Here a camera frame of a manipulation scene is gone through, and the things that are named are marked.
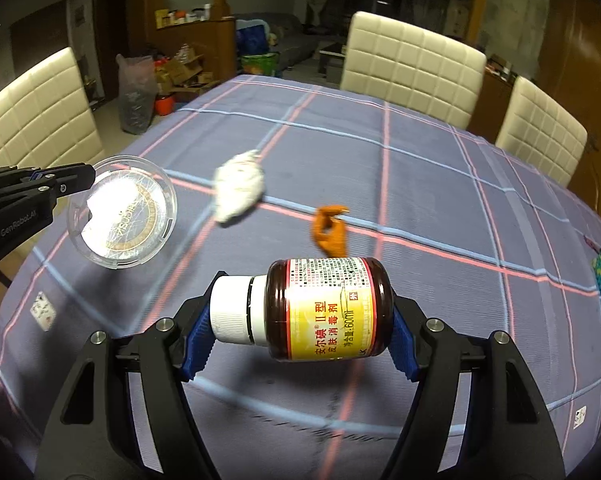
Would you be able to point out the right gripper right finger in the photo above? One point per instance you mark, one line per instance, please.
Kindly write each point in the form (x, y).
(508, 432)

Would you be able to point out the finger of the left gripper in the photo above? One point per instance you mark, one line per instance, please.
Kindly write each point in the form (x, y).
(49, 185)
(15, 174)

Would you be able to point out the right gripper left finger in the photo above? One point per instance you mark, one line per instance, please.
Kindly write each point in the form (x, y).
(90, 433)

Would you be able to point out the clear plastic round lid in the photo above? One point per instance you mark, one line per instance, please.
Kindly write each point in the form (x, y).
(127, 216)

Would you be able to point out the white tissue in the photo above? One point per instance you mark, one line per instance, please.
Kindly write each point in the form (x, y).
(238, 185)

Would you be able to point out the brown medicine bottle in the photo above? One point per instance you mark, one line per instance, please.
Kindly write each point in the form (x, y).
(308, 309)

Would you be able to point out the orange peel piece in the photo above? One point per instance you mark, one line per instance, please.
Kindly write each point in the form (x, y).
(329, 232)

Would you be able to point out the cream chair left side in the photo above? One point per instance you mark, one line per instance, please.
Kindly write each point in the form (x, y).
(46, 119)

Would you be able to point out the cream chair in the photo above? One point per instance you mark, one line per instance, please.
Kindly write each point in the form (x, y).
(413, 67)
(46, 119)
(541, 132)

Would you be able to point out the white table sticker right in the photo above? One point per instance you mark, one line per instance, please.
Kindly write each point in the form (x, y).
(580, 416)

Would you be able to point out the white table sticker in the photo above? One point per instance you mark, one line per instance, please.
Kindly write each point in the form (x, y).
(580, 416)
(43, 311)

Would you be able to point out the white table sticker left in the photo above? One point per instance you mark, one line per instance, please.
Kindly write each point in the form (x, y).
(43, 311)

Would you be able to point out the grey plastic bag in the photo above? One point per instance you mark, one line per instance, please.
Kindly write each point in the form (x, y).
(137, 93)

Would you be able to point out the orange bucket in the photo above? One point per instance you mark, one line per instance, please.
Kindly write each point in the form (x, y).
(164, 105)

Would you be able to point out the cardboard boxes pile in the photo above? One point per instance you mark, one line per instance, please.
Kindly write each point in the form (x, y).
(183, 76)

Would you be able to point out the wooden partition counter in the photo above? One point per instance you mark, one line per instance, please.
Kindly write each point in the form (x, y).
(214, 40)

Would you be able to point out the green shopping bag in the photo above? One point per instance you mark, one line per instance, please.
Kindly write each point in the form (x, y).
(261, 64)

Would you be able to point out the coffee table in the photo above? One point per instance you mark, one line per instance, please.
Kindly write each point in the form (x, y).
(332, 52)

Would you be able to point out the cream chair far right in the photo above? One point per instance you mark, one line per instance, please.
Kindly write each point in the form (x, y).
(541, 132)

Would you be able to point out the cream chair far middle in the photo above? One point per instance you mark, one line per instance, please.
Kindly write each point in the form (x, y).
(413, 67)

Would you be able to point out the wooden door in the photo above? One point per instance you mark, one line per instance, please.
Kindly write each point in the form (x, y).
(569, 70)

